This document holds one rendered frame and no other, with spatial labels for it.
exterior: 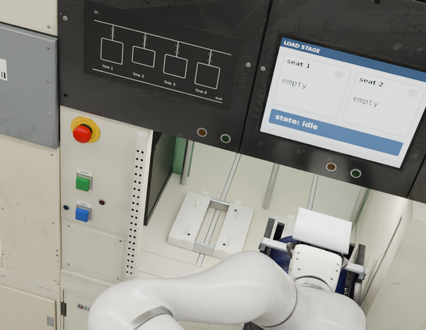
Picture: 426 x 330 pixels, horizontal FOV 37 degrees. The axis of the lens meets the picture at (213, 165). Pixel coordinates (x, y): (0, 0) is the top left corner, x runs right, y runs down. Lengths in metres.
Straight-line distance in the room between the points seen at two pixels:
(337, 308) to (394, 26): 0.48
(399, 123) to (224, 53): 0.35
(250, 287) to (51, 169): 0.79
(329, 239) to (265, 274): 0.54
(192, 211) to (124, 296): 1.07
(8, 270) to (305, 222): 0.86
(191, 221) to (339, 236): 0.60
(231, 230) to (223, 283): 1.04
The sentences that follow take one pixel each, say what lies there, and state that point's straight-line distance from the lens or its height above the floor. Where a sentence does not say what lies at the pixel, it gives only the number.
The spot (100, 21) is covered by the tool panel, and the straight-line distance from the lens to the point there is 1.27.
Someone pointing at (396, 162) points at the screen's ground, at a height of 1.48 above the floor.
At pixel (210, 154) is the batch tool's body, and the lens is 2.18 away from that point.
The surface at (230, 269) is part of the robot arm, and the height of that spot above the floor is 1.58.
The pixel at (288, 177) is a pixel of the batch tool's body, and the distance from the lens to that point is 2.16.
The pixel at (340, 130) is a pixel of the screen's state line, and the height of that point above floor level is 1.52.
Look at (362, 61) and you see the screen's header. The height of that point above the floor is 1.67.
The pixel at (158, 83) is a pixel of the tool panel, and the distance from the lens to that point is 1.29.
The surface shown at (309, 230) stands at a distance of 1.40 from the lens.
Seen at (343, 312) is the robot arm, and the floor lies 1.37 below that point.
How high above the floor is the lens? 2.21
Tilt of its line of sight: 39 degrees down
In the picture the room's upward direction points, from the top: 11 degrees clockwise
